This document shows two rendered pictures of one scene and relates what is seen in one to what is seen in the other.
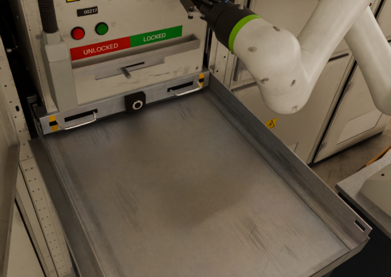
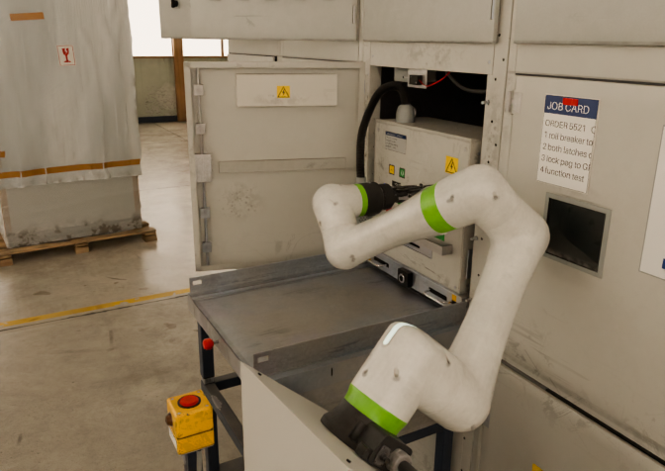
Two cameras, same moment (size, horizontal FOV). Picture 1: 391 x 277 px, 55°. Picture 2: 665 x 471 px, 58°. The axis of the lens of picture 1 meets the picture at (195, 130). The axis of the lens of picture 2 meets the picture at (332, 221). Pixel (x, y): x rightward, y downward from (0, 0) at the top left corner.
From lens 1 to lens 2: 1.90 m
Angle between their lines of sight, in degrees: 83
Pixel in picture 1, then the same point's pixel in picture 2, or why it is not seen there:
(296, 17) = (554, 300)
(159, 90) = (423, 283)
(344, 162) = not seen: outside the picture
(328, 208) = (293, 363)
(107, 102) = (394, 263)
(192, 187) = (322, 311)
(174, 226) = (284, 304)
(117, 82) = (404, 253)
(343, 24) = (385, 220)
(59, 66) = not seen: hidden behind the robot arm
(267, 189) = not seen: hidden behind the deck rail
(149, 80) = (422, 268)
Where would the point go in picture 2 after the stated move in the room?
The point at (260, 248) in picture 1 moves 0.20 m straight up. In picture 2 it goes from (260, 332) to (258, 268)
